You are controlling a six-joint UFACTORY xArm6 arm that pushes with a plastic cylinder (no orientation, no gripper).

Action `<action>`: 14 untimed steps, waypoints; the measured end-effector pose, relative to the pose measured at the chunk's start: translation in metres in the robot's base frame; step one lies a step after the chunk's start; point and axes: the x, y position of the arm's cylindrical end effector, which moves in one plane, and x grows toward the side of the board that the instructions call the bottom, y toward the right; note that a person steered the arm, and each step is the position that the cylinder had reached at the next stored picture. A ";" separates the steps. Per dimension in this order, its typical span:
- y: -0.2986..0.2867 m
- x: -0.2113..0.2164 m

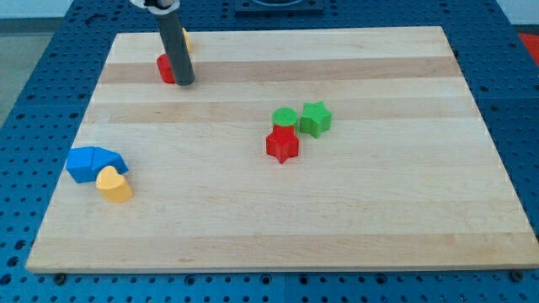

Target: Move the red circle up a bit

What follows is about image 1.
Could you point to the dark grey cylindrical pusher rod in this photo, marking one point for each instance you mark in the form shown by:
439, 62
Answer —
175, 46

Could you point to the white round tool mount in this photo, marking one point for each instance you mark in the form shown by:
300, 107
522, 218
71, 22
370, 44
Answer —
157, 7

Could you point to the red circle block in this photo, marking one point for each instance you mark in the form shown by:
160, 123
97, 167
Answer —
165, 69

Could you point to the green circle block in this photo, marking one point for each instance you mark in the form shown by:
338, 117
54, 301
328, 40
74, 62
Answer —
285, 116

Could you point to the yellow block behind rod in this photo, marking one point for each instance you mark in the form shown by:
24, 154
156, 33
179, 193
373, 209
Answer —
187, 39

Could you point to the blue angled block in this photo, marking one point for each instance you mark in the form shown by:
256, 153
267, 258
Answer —
103, 158

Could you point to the red star block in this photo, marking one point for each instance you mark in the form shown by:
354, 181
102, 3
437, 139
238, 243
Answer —
282, 143

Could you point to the blue cube block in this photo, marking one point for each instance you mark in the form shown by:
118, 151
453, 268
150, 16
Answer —
79, 164

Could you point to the yellow heart block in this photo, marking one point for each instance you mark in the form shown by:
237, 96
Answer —
113, 186

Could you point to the green star block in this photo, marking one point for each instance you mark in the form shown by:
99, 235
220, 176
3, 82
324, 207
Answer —
315, 119

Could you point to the light wooden board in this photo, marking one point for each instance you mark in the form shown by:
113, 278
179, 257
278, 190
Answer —
407, 177

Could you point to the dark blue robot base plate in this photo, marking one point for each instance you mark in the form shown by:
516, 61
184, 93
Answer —
248, 7

